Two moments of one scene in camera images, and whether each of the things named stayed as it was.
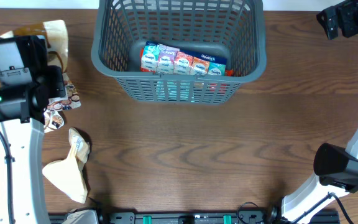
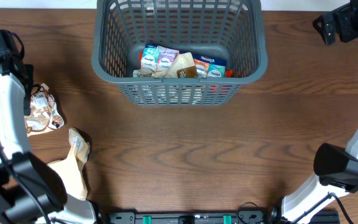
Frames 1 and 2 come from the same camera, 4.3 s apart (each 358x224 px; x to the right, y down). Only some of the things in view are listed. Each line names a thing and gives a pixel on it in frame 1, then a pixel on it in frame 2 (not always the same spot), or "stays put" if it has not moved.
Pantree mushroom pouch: (56, 35) → (183, 66)
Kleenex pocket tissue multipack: (164, 58) stays put
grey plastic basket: (234, 28) stays put
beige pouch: (68, 174) stays put
